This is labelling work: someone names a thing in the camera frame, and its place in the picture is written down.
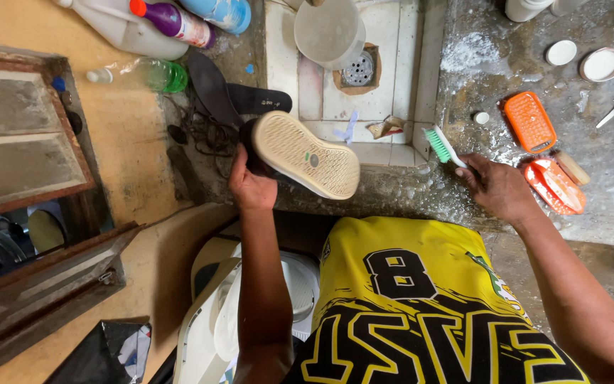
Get person's left hand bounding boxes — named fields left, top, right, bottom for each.
left=228, top=143, right=279, bottom=212

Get person's right hand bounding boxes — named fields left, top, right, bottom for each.
left=454, top=154, right=541, bottom=224

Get green bristle scrub brush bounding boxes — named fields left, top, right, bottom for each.
left=422, top=125, right=468, bottom=169

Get black shoe with beige sole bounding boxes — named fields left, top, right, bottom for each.
left=239, top=111, right=361, bottom=201

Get orange soap dish lid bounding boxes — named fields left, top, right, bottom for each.
left=523, top=158, right=587, bottom=216

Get crumpled brown wrapper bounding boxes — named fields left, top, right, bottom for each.
left=367, top=115, right=406, bottom=140

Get tan soap bar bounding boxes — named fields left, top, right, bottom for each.
left=554, top=150, right=592, bottom=187

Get blue plastic scrap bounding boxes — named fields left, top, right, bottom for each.
left=332, top=110, right=360, bottom=145

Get person's yellow black jersey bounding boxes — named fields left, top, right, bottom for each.
left=281, top=216, right=591, bottom=384

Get metal floor drain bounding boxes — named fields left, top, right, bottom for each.
left=341, top=50, right=376, bottom=87

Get white round lid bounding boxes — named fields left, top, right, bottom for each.
left=545, top=39, right=578, bottom=67

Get metal tin lid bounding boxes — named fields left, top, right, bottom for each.
left=579, top=47, right=614, bottom=83

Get white plastic container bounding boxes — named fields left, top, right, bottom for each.
left=505, top=0, right=556, bottom=23
left=550, top=0, right=590, bottom=17

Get translucent plastic pitcher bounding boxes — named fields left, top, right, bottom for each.
left=293, top=0, right=367, bottom=71

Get black shoe insole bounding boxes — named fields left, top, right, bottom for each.
left=226, top=82, right=293, bottom=116
left=185, top=49, right=244, bottom=129

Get black shoelaces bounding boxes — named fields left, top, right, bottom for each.
left=164, top=96, right=241, bottom=179

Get blue and white bottle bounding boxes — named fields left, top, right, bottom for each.
left=178, top=0, right=252, bottom=36

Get purple bottle with orange cap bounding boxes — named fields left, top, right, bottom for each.
left=129, top=0, right=217, bottom=50

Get green plastic bottle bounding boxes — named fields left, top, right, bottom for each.
left=86, top=57, right=189, bottom=94

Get white plastic jug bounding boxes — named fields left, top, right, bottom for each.
left=54, top=0, right=190, bottom=61

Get black plastic bag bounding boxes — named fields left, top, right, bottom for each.
left=44, top=319, right=153, bottom=384

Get wooden window frame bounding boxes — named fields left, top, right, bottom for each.
left=0, top=36, right=145, bottom=383

